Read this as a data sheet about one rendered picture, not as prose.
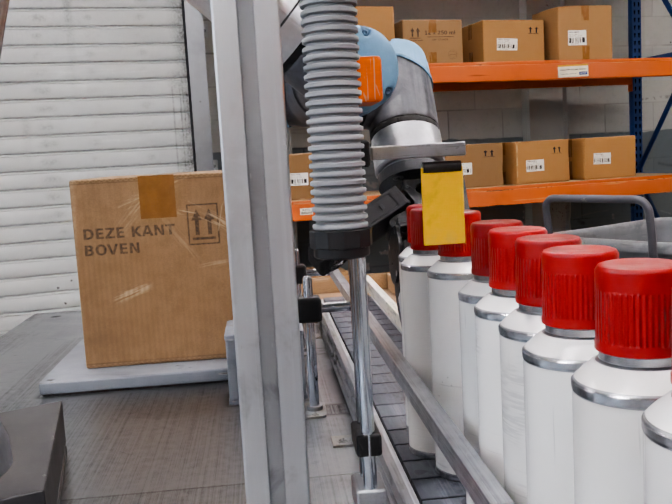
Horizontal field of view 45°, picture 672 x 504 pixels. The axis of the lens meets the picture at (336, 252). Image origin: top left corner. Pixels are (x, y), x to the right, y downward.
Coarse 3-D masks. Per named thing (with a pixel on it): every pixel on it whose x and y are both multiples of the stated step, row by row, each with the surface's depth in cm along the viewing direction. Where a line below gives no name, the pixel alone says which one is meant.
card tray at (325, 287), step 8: (312, 280) 177; (320, 280) 177; (328, 280) 178; (376, 280) 179; (384, 280) 179; (320, 288) 178; (328, 288) 178; (336, 288) 178; (384, 288) 179; (392, 288) 173; (320, 296) 174; (328, 296) 174; (336, 296) 173; (392, 296) 169
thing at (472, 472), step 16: (336, 272) 119; (384, 336) 75; (384, 352) 71; (400, 352) 69; (400, 368) 64; (400, 384) 63; (416, 384) 59; (416, 400) 57; (432, 400) 55; (432, 416) 52; (448, 416) 52; (432, 432) 52; (448, 432) 49; (448, 448) 47; (464, 448) 46; (464, 464) 44; (480, 464) 43; (464, 480) 44; (480, 480) 41; (496, 480) 41; (480, 496) 40; (496, 496) 39
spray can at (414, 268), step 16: (416, 208) 67; (416, 224) 65; (416, 240) 65; (416, 256) 65; (432, 256) 65; (416, 272) 65; (416, 288) 65; (416, 304) 65; (416, 320) 65; (416, 336) 65; (416, 352) 66; (416, 368) 66; (416, 416) 66; (416, 432) 67; (416, 448) 67; (432, 448) 66
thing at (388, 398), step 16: (368, 304) 137; (336, 320) 125; (384, 320) 123; (400, 336) 111; (352, 352) 104; (384, 368) 95; (384, 384) 88; (384, 400) 83; (400, 400) 82; (384, 416) 78; (400, 416) 77; (400, 432) 73; (400, 448) 69; (416, 464) 65; (432, 464) 65; (416, 480) 62; (432, 480) 62; (448, 480) 62; (432, 496) 59; (448, 496) 59; (464, 496) 59
